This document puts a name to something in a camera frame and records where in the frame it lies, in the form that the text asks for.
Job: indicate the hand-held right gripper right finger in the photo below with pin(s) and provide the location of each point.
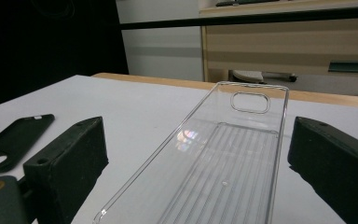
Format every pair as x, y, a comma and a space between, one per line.
338, 168

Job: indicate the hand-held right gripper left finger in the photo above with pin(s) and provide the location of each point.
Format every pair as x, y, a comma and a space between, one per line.
65, 168

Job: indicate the clear acrylic tray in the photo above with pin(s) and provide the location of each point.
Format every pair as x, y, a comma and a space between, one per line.
199, 174

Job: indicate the black phone case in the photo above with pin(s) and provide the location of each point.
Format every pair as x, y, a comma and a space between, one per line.
15, 140

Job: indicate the dark curtain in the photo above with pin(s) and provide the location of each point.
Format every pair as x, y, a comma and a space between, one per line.
43, 53

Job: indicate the grey chair base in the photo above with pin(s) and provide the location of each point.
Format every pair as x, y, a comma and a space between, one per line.
248, 75

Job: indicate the wooden shelf cabinet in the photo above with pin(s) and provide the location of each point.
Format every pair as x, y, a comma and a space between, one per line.
276, 46

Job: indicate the black metal bar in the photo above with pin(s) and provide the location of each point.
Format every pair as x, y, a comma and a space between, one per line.
230, 20

